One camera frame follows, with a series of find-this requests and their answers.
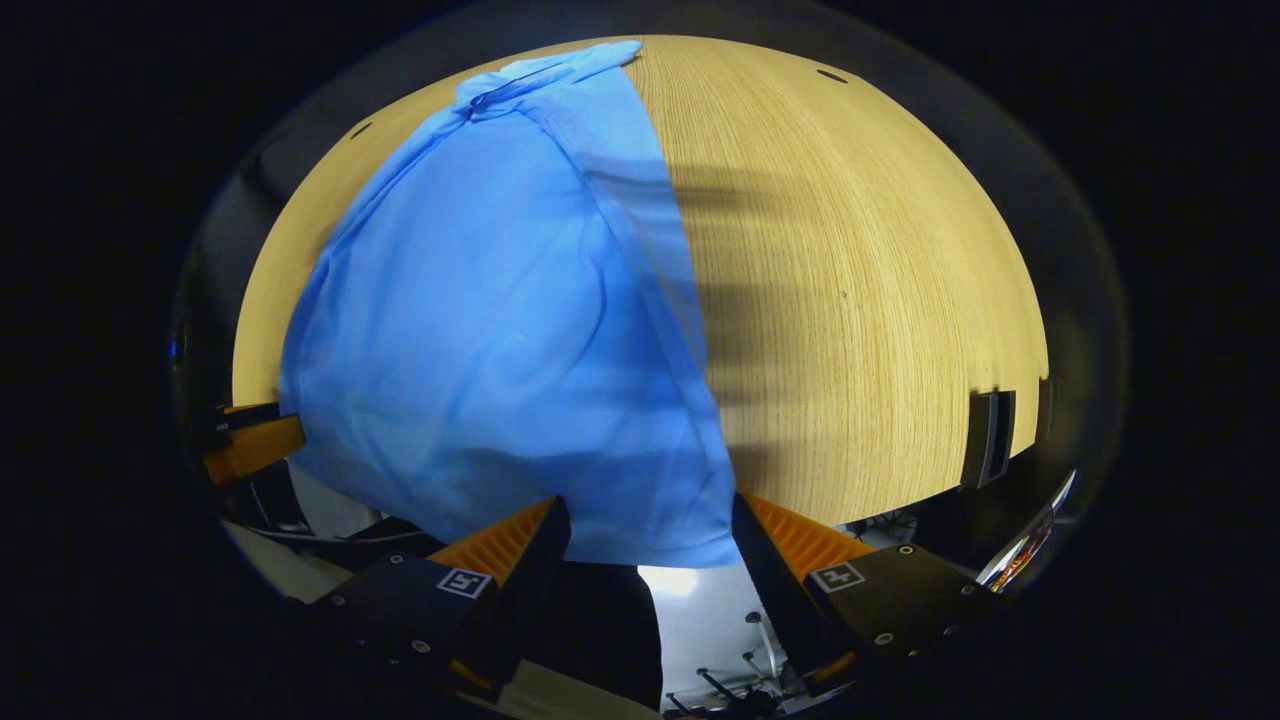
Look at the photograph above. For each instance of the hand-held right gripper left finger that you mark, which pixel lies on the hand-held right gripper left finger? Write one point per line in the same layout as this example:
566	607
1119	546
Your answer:
530	570

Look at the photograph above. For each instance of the light blue T-shirt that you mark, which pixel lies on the light blue T-shirt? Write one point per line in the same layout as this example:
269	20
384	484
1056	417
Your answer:
500	330

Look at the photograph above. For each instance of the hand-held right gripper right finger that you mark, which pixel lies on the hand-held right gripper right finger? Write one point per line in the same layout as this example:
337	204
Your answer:
770	580

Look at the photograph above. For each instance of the black table edge bracket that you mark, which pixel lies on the black table edge bracket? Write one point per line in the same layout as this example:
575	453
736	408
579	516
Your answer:
988	440

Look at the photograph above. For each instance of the person's dark trouser leg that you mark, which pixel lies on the person's dark trouser leg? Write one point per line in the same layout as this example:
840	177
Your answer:
600	630

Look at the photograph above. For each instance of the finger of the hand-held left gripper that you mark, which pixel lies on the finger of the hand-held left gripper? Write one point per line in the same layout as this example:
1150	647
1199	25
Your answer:
255	447

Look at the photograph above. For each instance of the black office chair base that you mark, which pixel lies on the black office chair base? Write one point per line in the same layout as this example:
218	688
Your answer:
740	690

